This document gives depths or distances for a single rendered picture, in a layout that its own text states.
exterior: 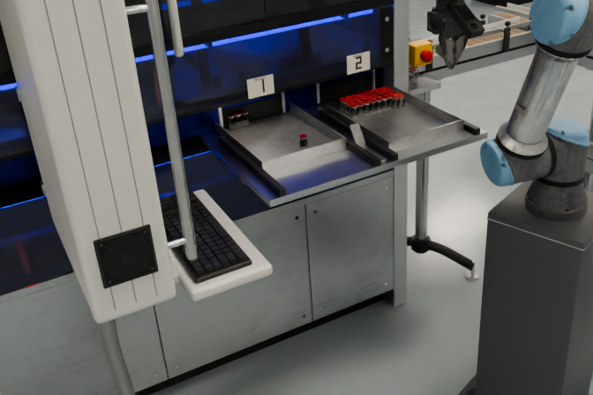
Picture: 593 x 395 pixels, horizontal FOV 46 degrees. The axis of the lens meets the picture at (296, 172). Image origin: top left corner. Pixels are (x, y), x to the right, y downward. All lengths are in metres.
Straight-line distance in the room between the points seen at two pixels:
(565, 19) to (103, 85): 0.86
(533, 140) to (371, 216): 0.96
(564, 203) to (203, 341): 1.24
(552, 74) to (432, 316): 1.42
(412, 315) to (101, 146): 1.68
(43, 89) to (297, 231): 1.24
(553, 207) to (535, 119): 0.30
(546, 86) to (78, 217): 0.99
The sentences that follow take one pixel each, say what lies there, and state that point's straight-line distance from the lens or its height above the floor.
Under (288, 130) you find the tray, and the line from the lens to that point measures 2.10.
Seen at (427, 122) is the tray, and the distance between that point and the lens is 2.12.
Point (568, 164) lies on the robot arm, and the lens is 1.78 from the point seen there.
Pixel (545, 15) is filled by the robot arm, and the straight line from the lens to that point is 1.46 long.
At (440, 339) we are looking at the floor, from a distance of 2.65.
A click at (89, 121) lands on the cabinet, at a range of 1.33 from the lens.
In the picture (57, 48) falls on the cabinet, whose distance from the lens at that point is 1.28.
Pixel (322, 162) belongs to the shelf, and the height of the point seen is 0.88.
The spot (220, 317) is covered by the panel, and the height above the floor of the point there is 0.26.
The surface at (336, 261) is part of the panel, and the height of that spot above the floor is 0.31.
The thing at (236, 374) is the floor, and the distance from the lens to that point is 2.54.
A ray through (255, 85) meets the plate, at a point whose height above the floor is 1.03.
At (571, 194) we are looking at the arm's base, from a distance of 1.83.
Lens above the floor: 1.72
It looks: 27 degrees down
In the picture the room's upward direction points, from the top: 4 degrees counter-clockwise
